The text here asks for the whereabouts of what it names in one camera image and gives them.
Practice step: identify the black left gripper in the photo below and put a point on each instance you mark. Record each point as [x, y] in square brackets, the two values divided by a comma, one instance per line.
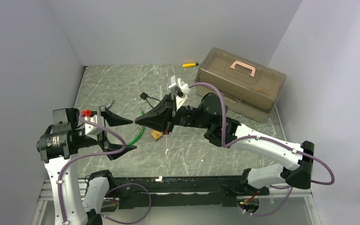
[113, 119]

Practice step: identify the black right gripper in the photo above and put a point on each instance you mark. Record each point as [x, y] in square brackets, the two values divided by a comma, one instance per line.
[157, 118]

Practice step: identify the brass padlock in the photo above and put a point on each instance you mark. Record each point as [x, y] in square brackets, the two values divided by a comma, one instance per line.
[156, 135]

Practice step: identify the green cable lock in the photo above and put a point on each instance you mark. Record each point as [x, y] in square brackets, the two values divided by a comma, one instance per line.
[140, 132]

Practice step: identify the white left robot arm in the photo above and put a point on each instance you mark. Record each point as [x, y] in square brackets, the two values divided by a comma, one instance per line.
[58, 147]

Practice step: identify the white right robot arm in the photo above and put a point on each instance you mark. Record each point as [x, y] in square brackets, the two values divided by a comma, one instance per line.
[291, 165]

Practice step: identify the yellow screwdriver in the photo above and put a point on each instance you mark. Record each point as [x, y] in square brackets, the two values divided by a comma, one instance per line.
[189, 65]

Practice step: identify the translucent brown toolbox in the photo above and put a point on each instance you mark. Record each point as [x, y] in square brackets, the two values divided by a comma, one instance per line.
[248, 88]

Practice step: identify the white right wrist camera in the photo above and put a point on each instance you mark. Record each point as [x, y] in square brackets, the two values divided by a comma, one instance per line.
[180, 89]

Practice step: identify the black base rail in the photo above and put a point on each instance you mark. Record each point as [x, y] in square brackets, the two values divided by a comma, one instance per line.
[225, 191]

